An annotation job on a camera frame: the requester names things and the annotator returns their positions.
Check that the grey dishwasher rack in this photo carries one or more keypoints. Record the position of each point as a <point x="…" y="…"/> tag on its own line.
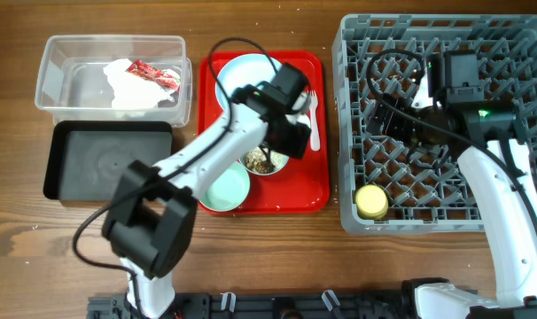
<point x="425" y="190"/>

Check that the red snack wrapper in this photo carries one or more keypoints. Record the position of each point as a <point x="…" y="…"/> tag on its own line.
<point x="166" y="79"/>

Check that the blue bowl with food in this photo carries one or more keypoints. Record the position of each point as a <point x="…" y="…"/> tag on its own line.
<point x="262" y="165"/>

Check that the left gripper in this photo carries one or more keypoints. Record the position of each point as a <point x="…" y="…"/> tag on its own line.
<point x="296" y="143"/>

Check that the clear plastic bin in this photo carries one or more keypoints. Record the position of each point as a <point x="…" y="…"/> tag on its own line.
<point x="72" y="86"/>

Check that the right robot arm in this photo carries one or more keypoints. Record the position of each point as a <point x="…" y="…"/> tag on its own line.
<point x="487" y="141"/>

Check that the black waste tray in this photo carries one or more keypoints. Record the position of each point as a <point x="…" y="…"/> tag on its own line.
<point x="87" y="158"/>

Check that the white plastic fork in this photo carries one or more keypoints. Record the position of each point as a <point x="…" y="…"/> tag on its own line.
<point x="315" y="142"/>

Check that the food scraps and rice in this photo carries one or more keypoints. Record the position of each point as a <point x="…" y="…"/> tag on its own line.
<point x="255" y="163"/>

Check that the red serving tray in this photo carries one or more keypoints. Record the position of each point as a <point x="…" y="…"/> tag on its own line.
<point x="303" y="186"/>

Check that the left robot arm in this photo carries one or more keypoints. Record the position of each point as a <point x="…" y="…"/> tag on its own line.
<point x="151" y="218"/>

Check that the light blue plate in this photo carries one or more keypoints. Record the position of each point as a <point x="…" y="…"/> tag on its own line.
<point x="251" y="68"/>

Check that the white plastic spoon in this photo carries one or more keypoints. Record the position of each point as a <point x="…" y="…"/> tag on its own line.
<point x="303" y="113"/>

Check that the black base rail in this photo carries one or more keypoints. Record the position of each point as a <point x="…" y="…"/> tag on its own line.
<point x="378" y="304"/>

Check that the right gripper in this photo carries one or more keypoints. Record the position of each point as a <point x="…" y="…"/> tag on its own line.
<point x="385" y="125"/>

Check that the yellow plastic cup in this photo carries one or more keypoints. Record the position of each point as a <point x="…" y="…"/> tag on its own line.
<point x="371" y="202"/>

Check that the white napkin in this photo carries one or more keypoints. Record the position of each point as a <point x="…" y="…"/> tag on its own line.
<point x="132" y="92"/>

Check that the empty mint green bowl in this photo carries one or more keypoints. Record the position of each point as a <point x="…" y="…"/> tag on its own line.
<point x="228" y="191"/>

